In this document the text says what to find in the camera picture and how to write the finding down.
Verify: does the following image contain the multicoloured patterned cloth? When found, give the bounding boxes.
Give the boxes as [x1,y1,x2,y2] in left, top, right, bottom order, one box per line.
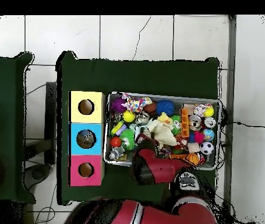
[121,93,153,113]

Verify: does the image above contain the cream knitted cloth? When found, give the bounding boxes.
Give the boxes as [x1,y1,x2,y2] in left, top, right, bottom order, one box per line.
[146,118,178,148]

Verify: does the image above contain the wooden box with three holes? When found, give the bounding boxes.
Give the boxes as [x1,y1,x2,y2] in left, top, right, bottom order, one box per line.
[68,90,105,187]

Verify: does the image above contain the yellow ball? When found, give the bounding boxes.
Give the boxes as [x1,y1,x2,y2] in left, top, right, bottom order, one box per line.
[122,110,136,123]

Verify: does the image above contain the green rubber koosh ball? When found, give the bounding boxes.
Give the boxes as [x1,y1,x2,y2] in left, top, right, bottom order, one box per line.
[119,129,137,151]

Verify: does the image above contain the purple spiky ball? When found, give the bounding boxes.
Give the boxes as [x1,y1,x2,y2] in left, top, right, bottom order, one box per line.
[110,97,127,114]

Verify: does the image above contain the blue rubber koosh ball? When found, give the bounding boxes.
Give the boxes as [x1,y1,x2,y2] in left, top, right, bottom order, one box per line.
[156,99,175,116]

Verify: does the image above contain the dark green table cloth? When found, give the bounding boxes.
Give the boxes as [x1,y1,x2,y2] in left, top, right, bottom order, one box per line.
[56,50,221,207]
[0,51,36,202]

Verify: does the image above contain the orange plastic bubble tray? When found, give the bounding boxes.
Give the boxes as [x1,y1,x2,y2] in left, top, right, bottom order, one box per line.
[180,108,190,138]

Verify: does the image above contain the orange toy basketball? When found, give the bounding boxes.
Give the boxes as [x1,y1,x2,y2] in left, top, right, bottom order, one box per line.
[185,152,200,166]

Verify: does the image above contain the globe print ball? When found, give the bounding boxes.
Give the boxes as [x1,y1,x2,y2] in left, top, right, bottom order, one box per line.
[202,128,215,142]

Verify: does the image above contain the small soccer ball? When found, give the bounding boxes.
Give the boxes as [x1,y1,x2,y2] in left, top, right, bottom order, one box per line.
[199,141,214,155]

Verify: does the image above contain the black stand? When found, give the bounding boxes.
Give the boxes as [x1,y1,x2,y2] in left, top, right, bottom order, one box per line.
[44,81,58,165]

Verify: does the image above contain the dark grey rounded base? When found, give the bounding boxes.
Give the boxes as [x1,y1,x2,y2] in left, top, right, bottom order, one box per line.
[24,163,54,191]

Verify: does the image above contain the grey metal bar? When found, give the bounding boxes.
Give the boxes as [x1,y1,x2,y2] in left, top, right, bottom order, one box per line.
[222,15,238,204]

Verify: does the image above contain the wire mesh bin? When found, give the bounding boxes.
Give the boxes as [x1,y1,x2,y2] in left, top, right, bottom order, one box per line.
[104,91,222,171]

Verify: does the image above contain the black cable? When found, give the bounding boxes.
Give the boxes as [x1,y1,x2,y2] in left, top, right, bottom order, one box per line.
[220,120,265,128]

